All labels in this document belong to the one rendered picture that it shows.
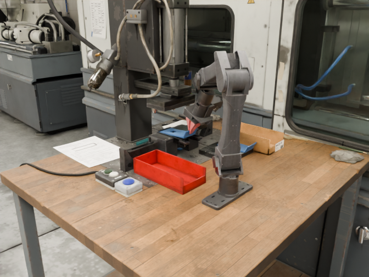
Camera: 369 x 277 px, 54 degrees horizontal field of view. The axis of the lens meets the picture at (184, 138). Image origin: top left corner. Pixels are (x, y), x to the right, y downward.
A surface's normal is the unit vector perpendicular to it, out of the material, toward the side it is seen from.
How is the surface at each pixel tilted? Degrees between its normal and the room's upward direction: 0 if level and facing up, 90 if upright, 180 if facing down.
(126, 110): 90
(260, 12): 90
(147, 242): 0
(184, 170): 90
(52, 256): 0
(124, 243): 0
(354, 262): 90
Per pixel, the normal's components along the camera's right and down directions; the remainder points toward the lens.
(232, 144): 0.24, 0.44
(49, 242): 0.00, -0.94
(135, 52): -0.68, 0.25
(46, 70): 0.69, 0.25
